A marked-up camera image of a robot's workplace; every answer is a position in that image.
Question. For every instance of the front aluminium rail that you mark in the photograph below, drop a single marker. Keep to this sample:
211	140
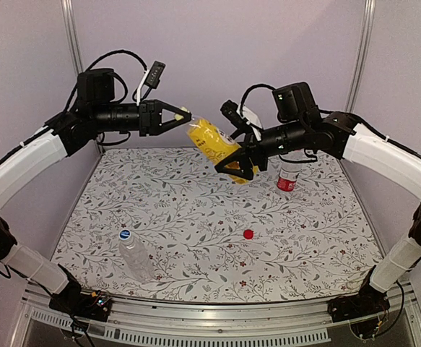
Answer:
147	322

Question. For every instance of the red bottle cap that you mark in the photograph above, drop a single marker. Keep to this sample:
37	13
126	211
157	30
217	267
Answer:
248	234

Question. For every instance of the aluminium frame post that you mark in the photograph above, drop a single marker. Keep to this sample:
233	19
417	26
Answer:
362	52
71	34

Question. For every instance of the left aluminium frame post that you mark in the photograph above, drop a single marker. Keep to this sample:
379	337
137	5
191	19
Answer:
71	34

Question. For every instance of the clear bottle blue cap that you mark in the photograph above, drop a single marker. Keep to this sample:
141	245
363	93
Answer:
135	256

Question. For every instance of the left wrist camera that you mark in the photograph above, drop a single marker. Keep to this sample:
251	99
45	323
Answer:
149	81

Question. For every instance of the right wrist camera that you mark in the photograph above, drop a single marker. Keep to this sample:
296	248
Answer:
244	120

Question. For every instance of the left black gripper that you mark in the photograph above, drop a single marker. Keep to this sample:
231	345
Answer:
154	126

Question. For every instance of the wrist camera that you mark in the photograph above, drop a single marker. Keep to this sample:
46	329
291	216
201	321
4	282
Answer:
244	120
149	81

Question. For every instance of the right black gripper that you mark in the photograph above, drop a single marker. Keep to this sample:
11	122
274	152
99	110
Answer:
249	146

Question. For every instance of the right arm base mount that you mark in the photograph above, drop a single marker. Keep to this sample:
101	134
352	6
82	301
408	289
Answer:
366	301

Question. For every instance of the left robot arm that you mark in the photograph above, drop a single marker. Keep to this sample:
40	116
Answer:
94	112

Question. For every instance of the right aluminium frame post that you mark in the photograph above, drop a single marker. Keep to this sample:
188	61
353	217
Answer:
362	52

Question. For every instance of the yellow juice bottle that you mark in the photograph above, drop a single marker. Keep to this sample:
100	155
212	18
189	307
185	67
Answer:
213	142

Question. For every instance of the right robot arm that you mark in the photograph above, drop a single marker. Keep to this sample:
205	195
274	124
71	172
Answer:
304	126

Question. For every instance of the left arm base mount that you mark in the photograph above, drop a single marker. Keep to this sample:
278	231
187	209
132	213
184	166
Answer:
72	301

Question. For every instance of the clear bottle red label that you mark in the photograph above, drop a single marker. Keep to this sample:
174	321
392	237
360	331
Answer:
288	176

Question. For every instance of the beige bottle cap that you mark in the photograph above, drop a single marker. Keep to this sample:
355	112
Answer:
183	115

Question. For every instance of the floral table mat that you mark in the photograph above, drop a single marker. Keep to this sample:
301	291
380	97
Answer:
312	242

